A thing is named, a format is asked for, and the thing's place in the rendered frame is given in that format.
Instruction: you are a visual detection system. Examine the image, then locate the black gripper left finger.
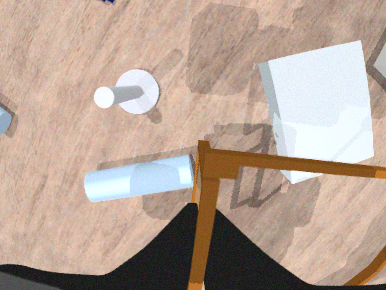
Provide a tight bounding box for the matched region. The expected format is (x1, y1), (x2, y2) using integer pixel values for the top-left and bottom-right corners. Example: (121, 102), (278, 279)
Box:
(0, 202), (198, 290)

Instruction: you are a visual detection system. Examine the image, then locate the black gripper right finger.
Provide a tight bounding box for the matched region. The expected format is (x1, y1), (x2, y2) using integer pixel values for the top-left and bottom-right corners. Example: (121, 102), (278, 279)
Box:
(204, 209), (386, 290)

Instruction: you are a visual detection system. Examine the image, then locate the orange eyeglasses frame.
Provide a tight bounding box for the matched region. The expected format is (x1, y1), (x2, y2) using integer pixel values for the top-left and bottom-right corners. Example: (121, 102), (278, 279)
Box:
(186, 140), (386, 290)

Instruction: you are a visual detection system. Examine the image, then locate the light blue cylinder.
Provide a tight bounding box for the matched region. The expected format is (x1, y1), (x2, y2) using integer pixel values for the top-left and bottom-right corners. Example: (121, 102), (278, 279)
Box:
(84, 154), (194, 202)
(0, 108), (11, 134)

